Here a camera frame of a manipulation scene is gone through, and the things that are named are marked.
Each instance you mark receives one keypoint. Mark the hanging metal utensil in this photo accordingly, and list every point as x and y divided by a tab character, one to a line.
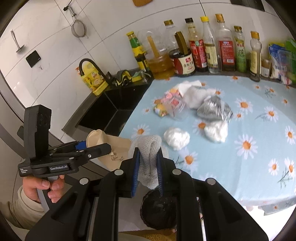
19	47

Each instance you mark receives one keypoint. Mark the black sink faucet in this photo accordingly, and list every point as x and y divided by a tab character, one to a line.
107	79

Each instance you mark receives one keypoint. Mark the green label pepper oil bottle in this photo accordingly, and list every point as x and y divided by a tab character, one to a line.
240	53

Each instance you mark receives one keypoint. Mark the red label dark vinegar bottle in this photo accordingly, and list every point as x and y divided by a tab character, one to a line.
225	44

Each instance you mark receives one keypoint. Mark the pink snack wrapper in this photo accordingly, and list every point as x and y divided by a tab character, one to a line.
172	100

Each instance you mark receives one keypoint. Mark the clear plastic wrapper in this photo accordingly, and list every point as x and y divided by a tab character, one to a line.
180	115

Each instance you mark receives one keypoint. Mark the daisy print tablecloth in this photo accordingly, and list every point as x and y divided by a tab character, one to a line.
256	163

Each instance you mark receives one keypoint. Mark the metal mesh strainer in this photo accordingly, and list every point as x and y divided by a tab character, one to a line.
78	28

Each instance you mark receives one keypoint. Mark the white paper napkin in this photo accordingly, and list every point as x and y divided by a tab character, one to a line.
184	86

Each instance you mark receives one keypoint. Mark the beige left sleeve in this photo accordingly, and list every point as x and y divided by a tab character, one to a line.
22	213

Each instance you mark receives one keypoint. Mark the green label sauce bottle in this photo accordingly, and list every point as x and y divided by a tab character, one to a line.
138	52

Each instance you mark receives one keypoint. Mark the black wall switch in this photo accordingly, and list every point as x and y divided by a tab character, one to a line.
33	58

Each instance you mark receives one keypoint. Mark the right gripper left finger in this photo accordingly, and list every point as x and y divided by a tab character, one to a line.
135	165

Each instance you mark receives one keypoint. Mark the person's left hand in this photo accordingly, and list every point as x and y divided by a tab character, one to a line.
31	184

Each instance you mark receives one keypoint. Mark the clear white vinegar bottle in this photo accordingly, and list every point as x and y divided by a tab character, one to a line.
210	46

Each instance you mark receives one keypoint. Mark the small sesame oil bottle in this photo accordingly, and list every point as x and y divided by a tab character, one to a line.
255	60

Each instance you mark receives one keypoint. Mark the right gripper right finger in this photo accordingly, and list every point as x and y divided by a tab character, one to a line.
159	171

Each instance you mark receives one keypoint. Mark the small white red packet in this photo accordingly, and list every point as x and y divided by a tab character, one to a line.
285	80

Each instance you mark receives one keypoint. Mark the black trash bin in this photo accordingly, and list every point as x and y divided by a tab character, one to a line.
158	212

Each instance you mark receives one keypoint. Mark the yellow dish soap bottle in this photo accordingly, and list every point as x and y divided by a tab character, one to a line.
93	80

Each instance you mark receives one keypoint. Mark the small brown jar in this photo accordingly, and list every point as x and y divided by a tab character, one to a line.
265	68

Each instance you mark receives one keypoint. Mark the white plastic ball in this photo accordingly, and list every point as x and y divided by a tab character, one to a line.
176	138

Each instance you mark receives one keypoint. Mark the wooden spatula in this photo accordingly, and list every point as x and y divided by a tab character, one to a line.
140	3

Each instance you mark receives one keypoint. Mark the silver foil bag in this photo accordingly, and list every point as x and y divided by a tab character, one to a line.
215	109

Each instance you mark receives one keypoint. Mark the yellow green sponge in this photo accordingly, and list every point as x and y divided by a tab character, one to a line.
138	76

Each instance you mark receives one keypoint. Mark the black kitchen sink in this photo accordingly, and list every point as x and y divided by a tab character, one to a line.
111	110

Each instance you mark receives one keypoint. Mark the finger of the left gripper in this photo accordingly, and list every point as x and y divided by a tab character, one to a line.
73	146
83	156

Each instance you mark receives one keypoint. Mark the white knit rag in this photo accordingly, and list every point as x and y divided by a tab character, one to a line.
194	97

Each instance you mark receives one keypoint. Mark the white plastic bag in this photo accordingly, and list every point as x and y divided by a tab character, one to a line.
217	131

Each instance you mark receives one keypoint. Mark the red label soy bottle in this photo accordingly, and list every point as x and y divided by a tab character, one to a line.
197	47

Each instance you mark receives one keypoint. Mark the clear bottle gold cap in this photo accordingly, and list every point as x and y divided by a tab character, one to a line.
169	35

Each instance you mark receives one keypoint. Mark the dark soy sauce jug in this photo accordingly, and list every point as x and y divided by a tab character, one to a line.
181	57

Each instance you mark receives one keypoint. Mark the large cooking oil jug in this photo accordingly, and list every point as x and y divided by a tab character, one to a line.
156	53

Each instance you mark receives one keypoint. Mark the black yellow cloth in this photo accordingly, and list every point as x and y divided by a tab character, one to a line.
122	78

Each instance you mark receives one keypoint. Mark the grey mesh cloth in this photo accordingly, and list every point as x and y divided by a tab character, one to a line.
148	147

